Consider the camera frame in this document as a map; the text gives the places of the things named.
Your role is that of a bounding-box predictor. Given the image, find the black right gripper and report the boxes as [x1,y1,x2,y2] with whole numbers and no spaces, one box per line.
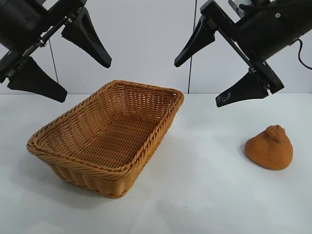
[174,0,312,108]

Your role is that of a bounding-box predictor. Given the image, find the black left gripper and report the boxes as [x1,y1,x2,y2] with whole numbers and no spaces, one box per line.
[0,0,112,103]

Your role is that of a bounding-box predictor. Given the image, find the woven wicker basket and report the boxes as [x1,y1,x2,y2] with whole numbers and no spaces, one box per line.
[26,79,185,198]

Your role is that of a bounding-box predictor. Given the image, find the bumpy orange fruit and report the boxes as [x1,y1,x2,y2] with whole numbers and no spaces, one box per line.
[244,124,294,171]

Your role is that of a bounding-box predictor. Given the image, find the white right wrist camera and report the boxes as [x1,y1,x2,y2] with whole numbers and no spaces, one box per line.
[228,0,249,18]

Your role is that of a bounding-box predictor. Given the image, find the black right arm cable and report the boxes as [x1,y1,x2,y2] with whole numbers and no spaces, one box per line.
[296,39,312,69]

